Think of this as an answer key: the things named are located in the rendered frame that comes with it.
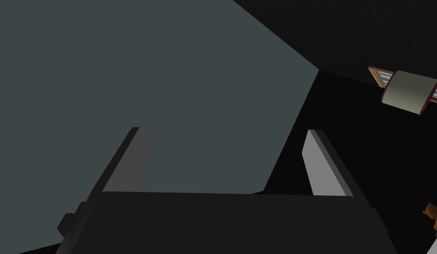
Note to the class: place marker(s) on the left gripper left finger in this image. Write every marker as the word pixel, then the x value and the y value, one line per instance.
pixel 127 165

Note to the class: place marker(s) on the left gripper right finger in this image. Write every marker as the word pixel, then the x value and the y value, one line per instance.
pixel 324 169

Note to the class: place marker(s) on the wooden framed window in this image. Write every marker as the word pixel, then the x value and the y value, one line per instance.
pixel 381 77

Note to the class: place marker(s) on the pale green lamp shade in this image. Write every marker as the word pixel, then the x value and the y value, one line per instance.
pixel 409 91

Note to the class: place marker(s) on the brown teddy bear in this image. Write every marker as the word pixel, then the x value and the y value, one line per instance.
pixel 435 213

